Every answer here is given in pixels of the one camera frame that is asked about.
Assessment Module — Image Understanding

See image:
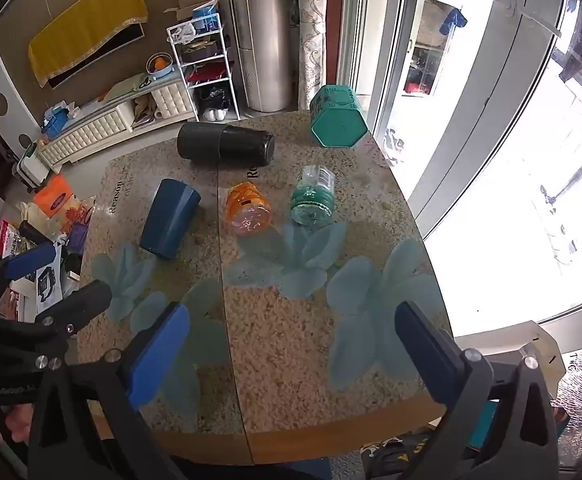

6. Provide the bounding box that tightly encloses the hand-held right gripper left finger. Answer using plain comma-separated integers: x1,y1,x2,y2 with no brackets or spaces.
26,302,192,480

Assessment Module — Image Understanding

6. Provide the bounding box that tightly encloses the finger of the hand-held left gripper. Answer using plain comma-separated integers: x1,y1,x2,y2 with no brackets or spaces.
33,280,113,337
0,220,60,292

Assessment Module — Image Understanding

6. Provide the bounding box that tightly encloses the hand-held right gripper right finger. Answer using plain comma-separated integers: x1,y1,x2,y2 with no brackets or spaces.
393,301,564,480

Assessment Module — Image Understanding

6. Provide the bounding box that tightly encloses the dark blue cup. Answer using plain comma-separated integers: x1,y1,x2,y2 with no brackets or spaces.
139,178,203,261

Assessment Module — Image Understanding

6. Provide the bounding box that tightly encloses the black thermos cup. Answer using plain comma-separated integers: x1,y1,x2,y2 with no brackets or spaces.
177,122,276,166

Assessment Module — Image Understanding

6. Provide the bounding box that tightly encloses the person's left hand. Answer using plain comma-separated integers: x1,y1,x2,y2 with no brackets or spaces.
0,402,38,445

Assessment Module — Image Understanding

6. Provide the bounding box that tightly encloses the white paper manual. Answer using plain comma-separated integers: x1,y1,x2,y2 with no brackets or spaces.
10,244,65,322

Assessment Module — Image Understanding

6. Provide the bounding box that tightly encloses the orange tissue pack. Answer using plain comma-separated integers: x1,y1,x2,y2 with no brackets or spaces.
33,174,75,219

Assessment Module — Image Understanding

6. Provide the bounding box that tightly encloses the blue box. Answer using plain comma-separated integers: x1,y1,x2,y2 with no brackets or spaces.
43,107,70,137

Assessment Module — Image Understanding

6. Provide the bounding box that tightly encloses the white tufted cabinet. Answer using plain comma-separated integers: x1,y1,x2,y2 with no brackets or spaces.
38,77,197,167

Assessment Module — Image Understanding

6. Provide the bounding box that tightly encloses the bowl with orange fruit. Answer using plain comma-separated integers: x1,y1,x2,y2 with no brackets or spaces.
146,52,175,79

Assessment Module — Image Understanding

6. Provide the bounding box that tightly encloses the yellow cloth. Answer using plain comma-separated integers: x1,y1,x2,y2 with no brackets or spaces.
28,0,149,88

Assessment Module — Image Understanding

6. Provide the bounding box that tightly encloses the black television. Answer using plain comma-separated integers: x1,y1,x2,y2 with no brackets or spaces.
46,22,148,88

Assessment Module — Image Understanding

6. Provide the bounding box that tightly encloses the teal hexagonal tin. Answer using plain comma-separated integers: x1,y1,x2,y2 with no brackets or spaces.
309,85,369,149

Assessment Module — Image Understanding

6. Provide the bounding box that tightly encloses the blue and white package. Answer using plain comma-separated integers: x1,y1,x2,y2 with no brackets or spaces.
191,2,221,31

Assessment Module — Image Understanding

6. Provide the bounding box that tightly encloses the silver cylindrical air conditioner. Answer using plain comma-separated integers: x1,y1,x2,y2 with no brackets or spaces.
226,0,293,113

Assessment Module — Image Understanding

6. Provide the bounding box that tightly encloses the blue hanging cloth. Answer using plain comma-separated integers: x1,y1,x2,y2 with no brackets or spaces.
440,7,468,31

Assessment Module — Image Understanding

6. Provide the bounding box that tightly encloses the patterned curtain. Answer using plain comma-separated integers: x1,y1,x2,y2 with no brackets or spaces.
296,0,329,111

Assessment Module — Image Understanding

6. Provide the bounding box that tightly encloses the white wire rack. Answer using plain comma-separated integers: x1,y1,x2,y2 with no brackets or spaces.
166,17,240,123

